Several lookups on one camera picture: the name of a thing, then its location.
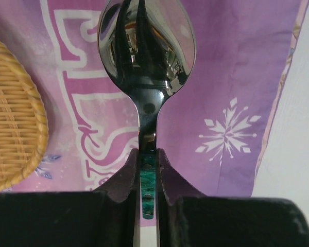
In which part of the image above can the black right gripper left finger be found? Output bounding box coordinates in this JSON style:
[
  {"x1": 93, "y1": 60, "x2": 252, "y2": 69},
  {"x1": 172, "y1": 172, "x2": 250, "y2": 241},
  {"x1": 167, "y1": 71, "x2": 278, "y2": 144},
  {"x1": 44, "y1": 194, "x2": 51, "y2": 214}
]
[{"x1": 0, "y1": 149, "x2": 140, "y2": 246}]

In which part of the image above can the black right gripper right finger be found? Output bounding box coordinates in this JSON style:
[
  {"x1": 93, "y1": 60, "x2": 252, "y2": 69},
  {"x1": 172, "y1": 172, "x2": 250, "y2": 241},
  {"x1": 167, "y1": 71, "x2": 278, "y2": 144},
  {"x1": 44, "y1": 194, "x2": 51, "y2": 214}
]
[{"x1": 156, "y1": 149, "x2": 309, "y2": 246}]

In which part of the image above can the purple printed cloth placemat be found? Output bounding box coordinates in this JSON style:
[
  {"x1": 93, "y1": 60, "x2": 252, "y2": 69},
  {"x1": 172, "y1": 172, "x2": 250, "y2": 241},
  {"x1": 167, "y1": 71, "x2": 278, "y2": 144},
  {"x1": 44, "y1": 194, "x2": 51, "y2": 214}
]
[{"x1": 0, "y1": 1, "x2": 308, "y2": 197}]

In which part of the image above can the round woven wicker plate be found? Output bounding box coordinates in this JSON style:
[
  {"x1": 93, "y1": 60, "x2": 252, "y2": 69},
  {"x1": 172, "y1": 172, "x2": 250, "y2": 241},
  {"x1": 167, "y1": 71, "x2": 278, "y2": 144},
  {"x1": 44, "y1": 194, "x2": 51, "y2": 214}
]
[{"x1": 0, "y1": 41, "x2": 49, "y2": 191}]

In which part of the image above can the green handled metal spoon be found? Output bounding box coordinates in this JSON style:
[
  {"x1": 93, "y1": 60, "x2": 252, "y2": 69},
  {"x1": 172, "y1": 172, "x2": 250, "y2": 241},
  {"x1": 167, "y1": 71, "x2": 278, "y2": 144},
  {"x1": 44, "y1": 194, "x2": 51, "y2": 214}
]
[{"x1": 97, "y1": 1, "x2": 196, "y2": 219}]

